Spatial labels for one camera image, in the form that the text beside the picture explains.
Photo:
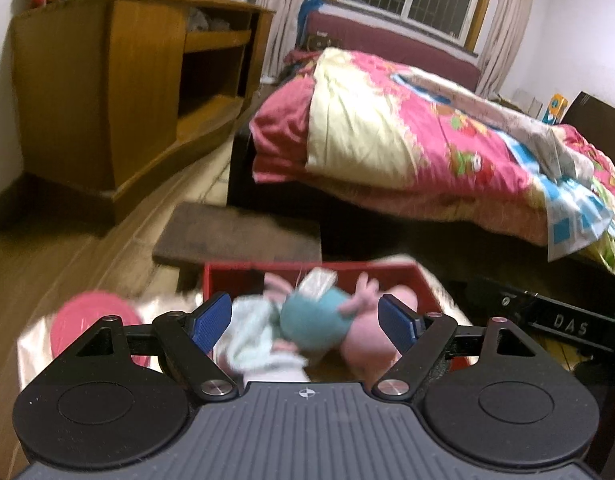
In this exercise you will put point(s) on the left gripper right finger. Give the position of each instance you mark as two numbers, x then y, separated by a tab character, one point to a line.
422	341

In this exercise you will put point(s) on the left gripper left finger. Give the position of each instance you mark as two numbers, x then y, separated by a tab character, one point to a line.
187	341

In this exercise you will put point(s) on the teal pig plush toy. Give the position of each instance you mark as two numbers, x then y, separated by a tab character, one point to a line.
336	320

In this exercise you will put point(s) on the red cardboard box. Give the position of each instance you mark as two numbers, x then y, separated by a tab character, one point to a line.
245	349

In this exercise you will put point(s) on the brown floor mat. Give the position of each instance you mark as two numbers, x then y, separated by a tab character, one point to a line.
198	233

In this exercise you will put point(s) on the pink lidded drink cup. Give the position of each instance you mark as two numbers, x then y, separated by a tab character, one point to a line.
82	311

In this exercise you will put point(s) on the orange blue box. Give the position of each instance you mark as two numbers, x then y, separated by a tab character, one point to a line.
555	109

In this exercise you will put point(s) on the pink floral quilt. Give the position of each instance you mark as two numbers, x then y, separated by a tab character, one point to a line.
437	150

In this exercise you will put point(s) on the wooden cabinet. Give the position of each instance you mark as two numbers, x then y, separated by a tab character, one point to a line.
113	97

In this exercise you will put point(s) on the beige right curtain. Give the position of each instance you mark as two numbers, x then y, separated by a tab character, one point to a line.
502	44

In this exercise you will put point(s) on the blue bag by bed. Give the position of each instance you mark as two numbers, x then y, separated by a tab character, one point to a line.
306	8

